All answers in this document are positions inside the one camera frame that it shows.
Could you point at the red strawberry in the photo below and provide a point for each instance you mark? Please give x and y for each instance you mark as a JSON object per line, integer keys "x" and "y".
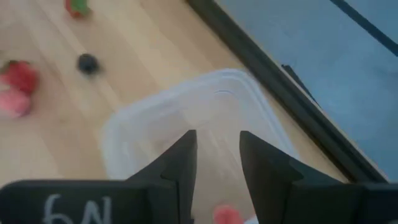
{"x": 20, "y": 76}
{"x": 77, "y": 7}

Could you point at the clear plastic tupperware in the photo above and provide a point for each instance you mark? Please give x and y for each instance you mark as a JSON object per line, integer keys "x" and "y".
{"x": 149, "y": 130}

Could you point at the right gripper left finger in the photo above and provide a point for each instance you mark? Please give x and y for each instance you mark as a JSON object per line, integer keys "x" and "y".
{"x": 174, "y": 186}

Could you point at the pink raspberry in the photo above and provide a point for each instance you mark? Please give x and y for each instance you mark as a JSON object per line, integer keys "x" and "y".
{"x": 14, "y": 102}

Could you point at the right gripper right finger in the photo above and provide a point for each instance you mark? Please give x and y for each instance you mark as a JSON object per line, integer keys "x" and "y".
{"x": 270, "y": 186}

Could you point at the red raspberry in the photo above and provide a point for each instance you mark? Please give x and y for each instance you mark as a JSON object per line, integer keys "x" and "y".
{"x": 227, "y": 215}

